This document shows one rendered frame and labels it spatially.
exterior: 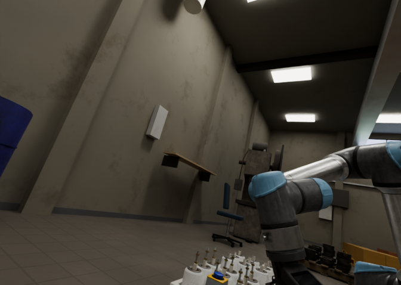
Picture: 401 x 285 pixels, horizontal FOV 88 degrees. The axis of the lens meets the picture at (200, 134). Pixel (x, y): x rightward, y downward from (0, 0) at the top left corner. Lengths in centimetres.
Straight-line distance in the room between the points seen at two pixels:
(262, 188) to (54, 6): 328
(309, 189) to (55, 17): 328
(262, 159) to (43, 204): 440
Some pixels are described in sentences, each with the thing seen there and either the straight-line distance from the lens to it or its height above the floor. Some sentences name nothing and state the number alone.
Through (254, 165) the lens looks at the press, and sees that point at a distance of 545.
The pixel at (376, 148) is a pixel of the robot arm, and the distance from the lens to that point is 86.
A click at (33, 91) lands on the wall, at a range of 310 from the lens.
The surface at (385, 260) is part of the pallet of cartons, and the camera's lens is 642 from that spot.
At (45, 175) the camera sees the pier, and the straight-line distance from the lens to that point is 305.
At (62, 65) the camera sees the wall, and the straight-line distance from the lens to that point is 327.
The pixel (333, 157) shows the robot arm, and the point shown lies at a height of 84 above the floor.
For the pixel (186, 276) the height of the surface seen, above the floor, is 22.
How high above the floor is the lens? 59
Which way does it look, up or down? 17 degrees up
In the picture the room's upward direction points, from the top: 14 degrees clockwise
